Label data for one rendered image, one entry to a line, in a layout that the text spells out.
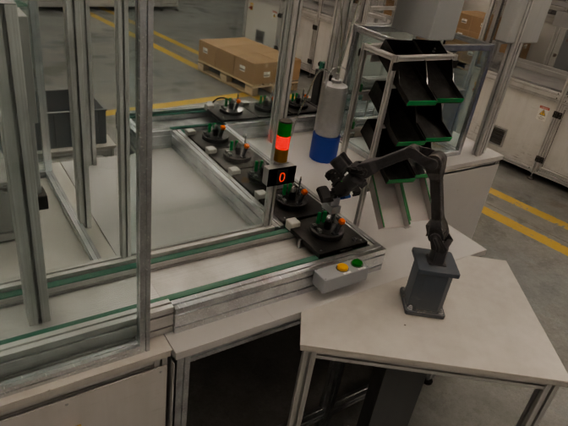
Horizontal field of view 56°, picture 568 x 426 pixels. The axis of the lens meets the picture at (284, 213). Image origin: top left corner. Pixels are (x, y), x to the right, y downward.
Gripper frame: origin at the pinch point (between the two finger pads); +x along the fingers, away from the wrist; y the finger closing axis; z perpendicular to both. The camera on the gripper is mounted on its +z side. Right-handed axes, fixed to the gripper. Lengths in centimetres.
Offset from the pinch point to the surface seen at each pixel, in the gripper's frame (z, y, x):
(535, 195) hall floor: 6, -352, 147
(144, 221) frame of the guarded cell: -5, 83, -28
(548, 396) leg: -94, -32, -24
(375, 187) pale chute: -0.2, -22.0, -1.1
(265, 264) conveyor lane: -15.6, 29.7, 14.9
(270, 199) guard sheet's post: 7.7, 19.3, 11.6
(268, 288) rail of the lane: -26.1, 37.8, 5.1
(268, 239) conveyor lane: -5.1, 21.3, 21.0
